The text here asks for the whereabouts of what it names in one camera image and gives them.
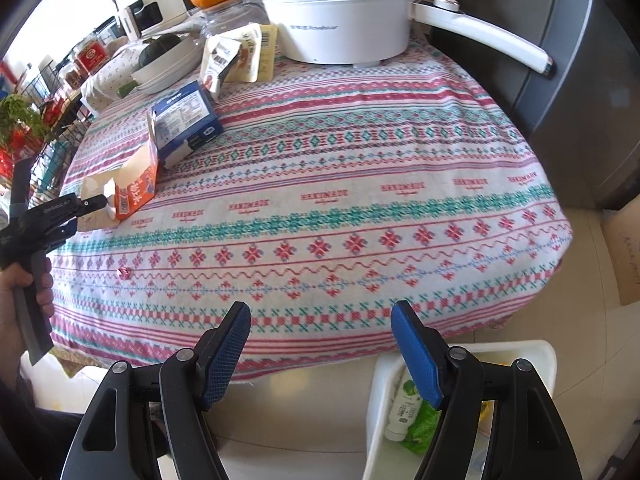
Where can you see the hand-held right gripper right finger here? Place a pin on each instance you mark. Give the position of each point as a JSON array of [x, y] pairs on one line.
[[417, 360]]

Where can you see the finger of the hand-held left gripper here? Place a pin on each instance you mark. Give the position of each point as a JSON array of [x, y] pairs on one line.
[[92, 203], [64, 232]]

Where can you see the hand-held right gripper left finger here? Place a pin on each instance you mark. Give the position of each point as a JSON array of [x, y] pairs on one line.
[[227, 355]]

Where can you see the white plastic bin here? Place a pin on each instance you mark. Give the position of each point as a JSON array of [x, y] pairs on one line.
[[385, 385]]

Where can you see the orange cardboard carton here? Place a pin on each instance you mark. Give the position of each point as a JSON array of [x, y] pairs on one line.
[[135, 195]]

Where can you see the white bottle with green label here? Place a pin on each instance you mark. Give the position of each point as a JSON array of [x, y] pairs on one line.
[[400, 410]]

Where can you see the green snack bag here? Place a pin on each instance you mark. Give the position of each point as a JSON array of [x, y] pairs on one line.
[[425, 430]]

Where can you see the person's left forearm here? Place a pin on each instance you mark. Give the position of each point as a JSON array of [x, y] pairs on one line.
[[9, 350]]

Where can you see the person's left hand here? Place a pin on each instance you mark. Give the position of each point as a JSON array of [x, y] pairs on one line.
[[20, 280]]

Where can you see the small red plastic piece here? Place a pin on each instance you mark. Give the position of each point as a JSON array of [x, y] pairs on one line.
[[123, 273]]

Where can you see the red packets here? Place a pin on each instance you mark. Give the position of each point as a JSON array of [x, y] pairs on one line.
[[12, 157]]

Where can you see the green leafy plant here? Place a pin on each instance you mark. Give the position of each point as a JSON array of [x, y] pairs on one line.
[[20, 117]]

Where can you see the blue cardboard box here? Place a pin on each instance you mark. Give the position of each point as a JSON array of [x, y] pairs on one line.
[[185, 115]]

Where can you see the small floral print cloth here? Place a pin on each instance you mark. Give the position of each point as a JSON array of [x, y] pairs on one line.
[[110, 72]]

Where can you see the patterned striped tablecloth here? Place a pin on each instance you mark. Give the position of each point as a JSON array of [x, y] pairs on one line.
[[350, 240]]

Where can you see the white ceramic bowl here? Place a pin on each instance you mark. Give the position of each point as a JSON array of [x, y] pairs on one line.
[[170, 69]]

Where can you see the dark green squash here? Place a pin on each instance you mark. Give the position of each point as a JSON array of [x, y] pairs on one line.
[[157, 50]]

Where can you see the white snack packet dark print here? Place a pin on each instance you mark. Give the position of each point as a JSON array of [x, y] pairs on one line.
[[220, 62]]

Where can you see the beige snack packet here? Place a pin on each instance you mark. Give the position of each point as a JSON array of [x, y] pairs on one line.
[[262, 52]]

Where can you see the plain cardboard box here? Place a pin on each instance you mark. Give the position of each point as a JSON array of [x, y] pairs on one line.
[[622, 255]]

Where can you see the white electric pot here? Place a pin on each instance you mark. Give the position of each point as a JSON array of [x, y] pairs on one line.
[[340, 25]]

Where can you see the grey refrigerator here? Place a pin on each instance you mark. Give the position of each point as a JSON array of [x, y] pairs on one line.
[[575, 85]]

